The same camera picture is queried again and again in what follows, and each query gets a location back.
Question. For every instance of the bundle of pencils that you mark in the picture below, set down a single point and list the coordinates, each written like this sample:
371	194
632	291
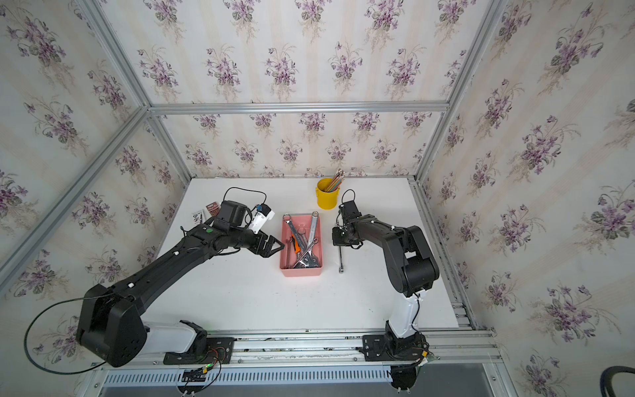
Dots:
335	181

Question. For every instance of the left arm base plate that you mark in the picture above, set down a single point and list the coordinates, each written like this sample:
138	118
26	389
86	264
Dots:
214	348

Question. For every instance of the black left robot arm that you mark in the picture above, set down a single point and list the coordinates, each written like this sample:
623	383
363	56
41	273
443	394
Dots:
110	322

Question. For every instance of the orange handled adjustable wrench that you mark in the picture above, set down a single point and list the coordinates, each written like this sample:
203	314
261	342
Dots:
295	245

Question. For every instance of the chrome end wrench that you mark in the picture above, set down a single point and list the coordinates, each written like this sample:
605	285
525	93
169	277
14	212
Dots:
341	264

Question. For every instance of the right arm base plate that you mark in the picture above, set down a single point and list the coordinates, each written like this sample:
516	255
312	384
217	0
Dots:
386	347

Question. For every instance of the small chrome combination wrench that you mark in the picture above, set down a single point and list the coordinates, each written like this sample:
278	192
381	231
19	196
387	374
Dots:
304	259

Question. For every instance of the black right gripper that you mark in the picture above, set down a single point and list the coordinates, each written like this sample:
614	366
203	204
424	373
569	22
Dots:
336	239

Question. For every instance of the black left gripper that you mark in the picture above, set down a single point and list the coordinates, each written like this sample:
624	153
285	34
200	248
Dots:
265	251

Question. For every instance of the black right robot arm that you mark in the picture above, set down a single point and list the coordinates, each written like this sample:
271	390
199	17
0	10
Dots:
410	265

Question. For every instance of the pink plastic storage box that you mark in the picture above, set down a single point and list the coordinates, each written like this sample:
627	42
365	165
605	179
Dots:
288	257

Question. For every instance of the aluminium mounting rail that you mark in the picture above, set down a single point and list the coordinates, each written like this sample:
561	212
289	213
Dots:
329	348

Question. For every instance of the large forged steel wrench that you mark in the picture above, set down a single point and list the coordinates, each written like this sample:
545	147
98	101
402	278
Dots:
312	233

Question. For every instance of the yellow pencil cup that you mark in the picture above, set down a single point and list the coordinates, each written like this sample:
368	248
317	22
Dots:
326	200

